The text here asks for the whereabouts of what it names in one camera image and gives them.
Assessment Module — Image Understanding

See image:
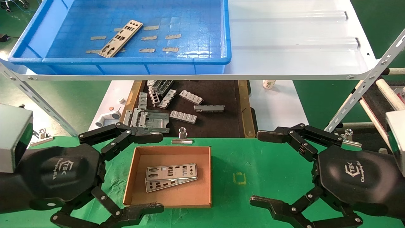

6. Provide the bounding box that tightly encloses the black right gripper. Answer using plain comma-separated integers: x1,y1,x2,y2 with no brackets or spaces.
249,145,405,228

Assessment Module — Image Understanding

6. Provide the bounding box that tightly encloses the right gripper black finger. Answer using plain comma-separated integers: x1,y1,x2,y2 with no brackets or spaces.
256,123,344,162

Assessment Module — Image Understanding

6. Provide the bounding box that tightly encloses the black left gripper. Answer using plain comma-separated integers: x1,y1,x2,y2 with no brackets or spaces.
0,122,165,228

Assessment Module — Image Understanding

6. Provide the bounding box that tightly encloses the silver metal I/O shield plate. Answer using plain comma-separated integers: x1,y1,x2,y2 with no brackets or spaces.
98,20,143,58
145,176,197,193
145,163,197,184

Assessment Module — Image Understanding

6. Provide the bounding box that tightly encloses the shallow brown cardboard box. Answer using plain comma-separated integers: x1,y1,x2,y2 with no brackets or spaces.
123,146,212,208

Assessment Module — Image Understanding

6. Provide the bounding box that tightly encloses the blue plastic tray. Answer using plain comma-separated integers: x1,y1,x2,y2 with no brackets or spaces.
8,0,231,75

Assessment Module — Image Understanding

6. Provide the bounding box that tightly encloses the green table cloth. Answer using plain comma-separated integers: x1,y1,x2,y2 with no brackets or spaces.
0,136,405,228

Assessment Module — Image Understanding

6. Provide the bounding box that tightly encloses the silver binder clip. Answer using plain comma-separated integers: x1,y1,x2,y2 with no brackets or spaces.
340,128,363,148
172,127,193,144
30,128,54,147

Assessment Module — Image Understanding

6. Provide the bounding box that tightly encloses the white plastic pipe fitting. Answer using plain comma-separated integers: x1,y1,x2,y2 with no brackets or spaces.
95,108,121,127

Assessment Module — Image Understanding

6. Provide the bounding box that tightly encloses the long grey metal bar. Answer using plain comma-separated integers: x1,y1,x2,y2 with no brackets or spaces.
194,104,224,112

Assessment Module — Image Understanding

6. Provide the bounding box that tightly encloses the white metal shelf board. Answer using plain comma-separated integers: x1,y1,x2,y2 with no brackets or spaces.
0,0,378,80

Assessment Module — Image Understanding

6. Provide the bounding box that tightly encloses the white perforated angle bar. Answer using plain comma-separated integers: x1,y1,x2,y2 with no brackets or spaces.
0,62,78,136
324,28,405,133

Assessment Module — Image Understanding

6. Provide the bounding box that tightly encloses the black chair base with casters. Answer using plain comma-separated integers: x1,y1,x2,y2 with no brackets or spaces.
0,0,29,12

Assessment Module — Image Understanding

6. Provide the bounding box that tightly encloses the large grey metal frame plate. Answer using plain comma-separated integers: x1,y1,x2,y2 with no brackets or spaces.
131,108,170,133

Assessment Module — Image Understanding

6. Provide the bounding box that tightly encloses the ribbed grey metal bracket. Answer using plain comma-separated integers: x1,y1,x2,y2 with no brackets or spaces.
179,90,204,105
170,110,197,124

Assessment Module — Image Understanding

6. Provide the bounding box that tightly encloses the slotted metal bracket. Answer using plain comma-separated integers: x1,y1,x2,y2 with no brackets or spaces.
147,80,174,95

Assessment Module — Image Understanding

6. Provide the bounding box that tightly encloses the cream tube frame cart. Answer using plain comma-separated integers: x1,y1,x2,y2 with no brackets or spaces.
340,67,405,155

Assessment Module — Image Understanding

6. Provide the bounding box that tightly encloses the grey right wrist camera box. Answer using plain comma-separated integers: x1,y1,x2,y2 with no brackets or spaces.
385,110,405,176

